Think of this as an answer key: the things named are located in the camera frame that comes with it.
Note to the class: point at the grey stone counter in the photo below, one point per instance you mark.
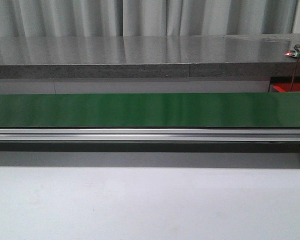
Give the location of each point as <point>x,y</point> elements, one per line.
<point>208,56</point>

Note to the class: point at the green conveyor belt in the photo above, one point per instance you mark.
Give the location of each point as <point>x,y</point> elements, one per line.
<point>163,110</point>

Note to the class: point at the red plastic bin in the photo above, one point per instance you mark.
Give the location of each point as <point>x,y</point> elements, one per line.
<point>284,88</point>

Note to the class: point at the small green circuit board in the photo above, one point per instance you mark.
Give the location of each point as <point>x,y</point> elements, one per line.
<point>294,53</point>

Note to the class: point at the grey curtain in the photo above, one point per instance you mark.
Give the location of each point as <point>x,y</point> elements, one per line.
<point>110,18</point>

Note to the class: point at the aluminium conveyor frame rail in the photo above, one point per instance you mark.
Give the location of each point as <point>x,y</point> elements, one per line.
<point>152,134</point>

